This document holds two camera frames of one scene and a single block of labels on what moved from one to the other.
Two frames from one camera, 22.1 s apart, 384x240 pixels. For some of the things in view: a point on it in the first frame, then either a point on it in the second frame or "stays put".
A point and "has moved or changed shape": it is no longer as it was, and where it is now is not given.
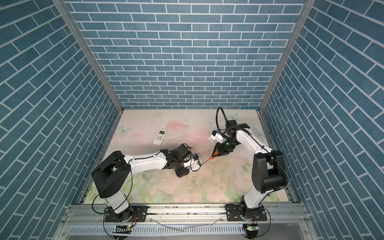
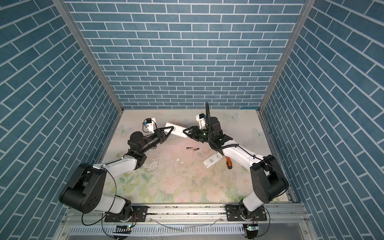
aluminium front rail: x=207 y=214 stays put
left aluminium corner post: x=63 y=5 stays put
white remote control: x=160 y=136 has moved or changed shape
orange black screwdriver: x=213 y=157 to x=229 y=162
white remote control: x=195 y=164 to x=212 y=159
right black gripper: x=219 y=148 to x=195 y=132
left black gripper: x=183 y=173 to x=159 y=133
